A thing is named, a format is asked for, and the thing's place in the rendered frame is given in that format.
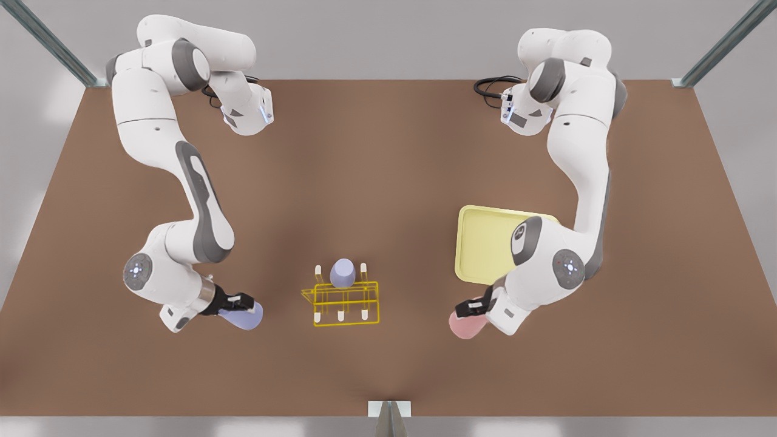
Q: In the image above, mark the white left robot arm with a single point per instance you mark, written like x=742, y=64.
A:
x=576, y=145

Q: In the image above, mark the silver frame post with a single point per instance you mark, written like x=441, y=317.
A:
x=51, y=42
x=722, y=45
x=389, y=419

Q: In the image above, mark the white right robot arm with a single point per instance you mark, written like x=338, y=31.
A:
x=149, y=109

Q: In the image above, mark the pink cup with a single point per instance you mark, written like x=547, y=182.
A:
x=466, y=326

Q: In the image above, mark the lavender cup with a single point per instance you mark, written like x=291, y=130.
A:
x=343, y=273
x=246, y=317

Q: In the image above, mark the pale yellow tray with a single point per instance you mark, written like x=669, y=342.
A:
x=482, y=246

